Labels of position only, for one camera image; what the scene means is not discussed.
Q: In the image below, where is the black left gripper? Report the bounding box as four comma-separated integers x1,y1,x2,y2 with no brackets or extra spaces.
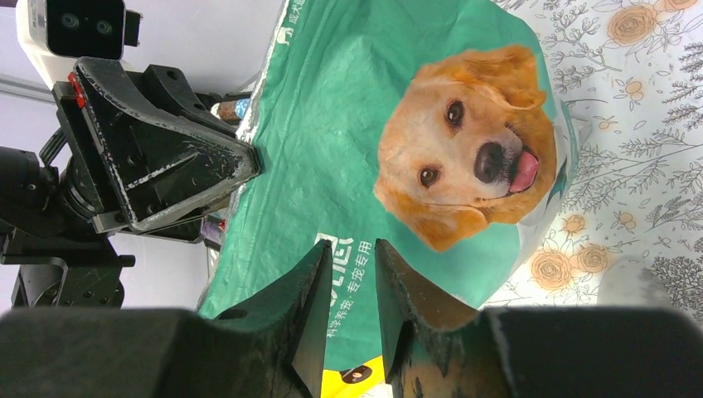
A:
40,57,261,242

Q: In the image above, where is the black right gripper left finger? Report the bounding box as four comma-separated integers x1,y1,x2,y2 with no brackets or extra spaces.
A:
216,240,332,397

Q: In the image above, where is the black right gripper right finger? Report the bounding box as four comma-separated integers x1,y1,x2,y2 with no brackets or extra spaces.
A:
375,239,495,397

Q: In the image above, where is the green dog food bag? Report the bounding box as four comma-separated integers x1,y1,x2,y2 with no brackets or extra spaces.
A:
200,1,579,370

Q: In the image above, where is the clear plastic scoop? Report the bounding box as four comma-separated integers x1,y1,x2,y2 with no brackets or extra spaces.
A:
597,258,671,308

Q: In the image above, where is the yellow double pet bowl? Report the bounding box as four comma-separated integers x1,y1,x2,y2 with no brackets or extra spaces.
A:
321,356,388,398

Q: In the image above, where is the black poker chip case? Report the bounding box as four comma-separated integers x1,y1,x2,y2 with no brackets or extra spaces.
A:
211,93,251,125

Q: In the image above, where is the floral table mat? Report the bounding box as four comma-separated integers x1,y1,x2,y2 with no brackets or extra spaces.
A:
489,1,702,322

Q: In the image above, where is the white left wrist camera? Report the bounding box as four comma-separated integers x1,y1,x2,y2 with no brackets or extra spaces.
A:
15,0,143,89

